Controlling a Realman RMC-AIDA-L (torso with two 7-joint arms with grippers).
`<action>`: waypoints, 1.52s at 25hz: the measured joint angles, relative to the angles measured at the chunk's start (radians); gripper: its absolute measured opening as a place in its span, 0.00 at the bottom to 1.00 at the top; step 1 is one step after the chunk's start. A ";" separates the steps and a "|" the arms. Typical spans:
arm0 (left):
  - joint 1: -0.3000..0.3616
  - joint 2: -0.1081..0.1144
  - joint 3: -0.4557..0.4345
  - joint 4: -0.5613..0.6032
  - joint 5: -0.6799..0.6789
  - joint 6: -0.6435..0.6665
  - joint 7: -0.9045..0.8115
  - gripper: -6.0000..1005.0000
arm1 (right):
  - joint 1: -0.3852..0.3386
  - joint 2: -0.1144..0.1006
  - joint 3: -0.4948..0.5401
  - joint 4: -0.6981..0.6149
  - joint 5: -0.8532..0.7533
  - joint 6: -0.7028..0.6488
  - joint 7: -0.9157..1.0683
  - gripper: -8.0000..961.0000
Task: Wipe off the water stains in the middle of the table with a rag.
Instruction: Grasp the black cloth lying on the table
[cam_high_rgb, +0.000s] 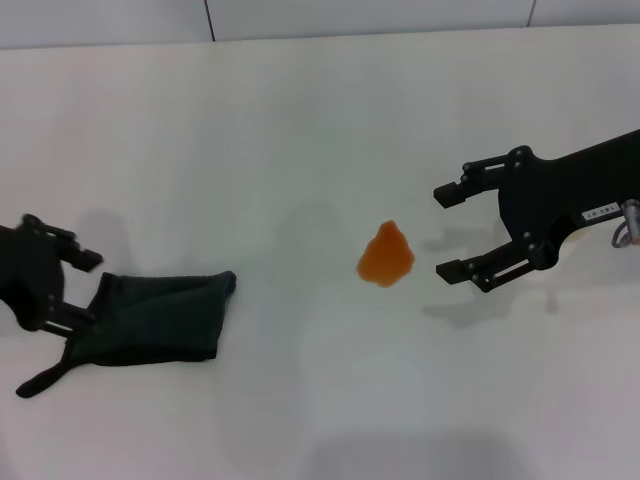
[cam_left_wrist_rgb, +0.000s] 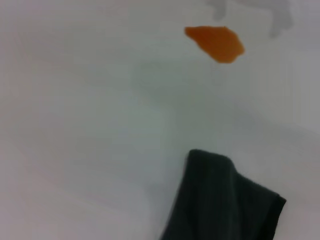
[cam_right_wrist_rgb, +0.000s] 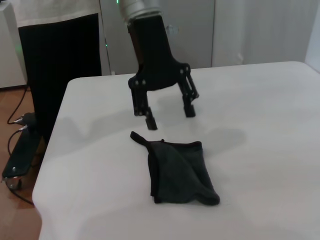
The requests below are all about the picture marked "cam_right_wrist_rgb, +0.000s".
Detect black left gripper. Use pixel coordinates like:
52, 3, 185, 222
127, 14, 200, 131

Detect dark rag with strap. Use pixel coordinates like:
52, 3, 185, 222
129, 130, 221, 207

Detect tall white cabinet doors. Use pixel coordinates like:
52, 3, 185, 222
98, 0, 316, 76

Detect black robot lift column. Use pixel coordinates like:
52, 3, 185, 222
18, 13, 103, 143

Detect white robot torso shell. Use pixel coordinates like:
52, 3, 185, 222
11, 0, 101, 27

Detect black robot mobile base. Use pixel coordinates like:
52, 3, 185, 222
1, 112, 47, 191

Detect low white cabinet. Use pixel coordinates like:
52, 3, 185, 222
0, 3, 27, 89

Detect black floor cable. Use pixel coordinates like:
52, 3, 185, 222
6, 126, 27, 157
6, 83, 33, 126
0, 178, 35, 206

